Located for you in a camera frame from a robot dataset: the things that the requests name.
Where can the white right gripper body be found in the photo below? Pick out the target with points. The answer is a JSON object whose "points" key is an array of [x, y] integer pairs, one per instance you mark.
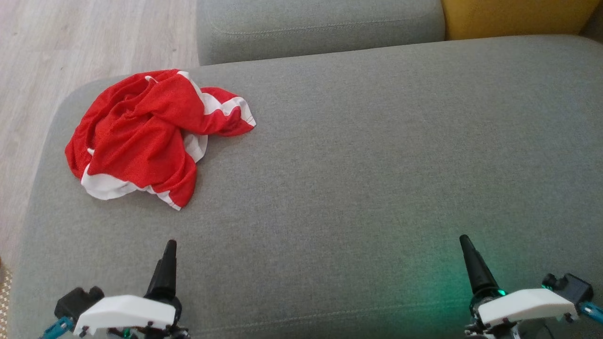
{"points": [[523, 306]]}

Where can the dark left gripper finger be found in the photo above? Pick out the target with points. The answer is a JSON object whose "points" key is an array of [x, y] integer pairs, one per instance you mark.
{"points": [[165, 282]]}

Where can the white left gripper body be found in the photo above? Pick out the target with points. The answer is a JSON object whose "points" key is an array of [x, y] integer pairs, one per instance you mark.
{"points": [[127, 313]]}

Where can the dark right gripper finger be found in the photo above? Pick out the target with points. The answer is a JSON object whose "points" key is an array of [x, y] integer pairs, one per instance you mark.
{"points": [[478, 275]]}

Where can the red shorts with white trim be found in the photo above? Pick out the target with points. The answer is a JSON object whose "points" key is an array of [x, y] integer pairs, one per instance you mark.
{"points": [[141, 136]]}

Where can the beige woven rug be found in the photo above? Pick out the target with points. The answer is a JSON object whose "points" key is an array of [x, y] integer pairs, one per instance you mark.
{"points": [[4, 301]]}

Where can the grey sofa seat cushion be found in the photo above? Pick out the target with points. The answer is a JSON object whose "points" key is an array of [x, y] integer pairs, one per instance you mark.
{"points": [[358, 165]]}

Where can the yellow cushion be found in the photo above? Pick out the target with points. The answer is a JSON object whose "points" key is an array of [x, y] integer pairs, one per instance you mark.
{"points": [[513, 16]]}

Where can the grey sofa back cushion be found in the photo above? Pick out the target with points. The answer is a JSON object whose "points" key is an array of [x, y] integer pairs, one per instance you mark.
{"points": [[320, 28]]}

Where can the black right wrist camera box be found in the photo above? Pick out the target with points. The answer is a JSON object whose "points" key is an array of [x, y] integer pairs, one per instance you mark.
{"points": [[572, 287]]}

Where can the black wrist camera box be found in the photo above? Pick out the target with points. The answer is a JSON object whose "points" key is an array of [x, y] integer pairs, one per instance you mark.
{"points": [[75, 301], [572, 287]]}

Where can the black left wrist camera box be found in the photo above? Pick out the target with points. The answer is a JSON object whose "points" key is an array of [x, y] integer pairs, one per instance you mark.
{"points": [[75, 301]]}

